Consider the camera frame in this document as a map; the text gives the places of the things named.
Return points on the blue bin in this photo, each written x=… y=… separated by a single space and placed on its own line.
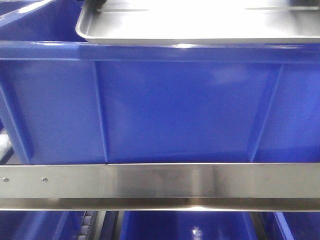
x=187 y=225
x=40 y=225
x=291 y=225

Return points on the lower centre blue bin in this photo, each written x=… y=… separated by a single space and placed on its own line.
x=187 y=225

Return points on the lower left blue bin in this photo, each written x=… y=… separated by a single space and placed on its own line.
x=40 y=225

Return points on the silver metal tray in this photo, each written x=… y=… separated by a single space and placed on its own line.
x=199 y=22

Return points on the blue box upper left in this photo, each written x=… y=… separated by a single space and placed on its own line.
x=8 y=7

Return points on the lower front roller track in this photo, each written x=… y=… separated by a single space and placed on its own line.
x=88 y=224

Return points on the lower right blue bin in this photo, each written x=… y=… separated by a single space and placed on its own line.
x=291 y=225

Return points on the large blue plastic box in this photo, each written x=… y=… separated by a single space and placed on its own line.
x=67 y=101

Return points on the steel front rack beam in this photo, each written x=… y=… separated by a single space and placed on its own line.
x=248 y=187

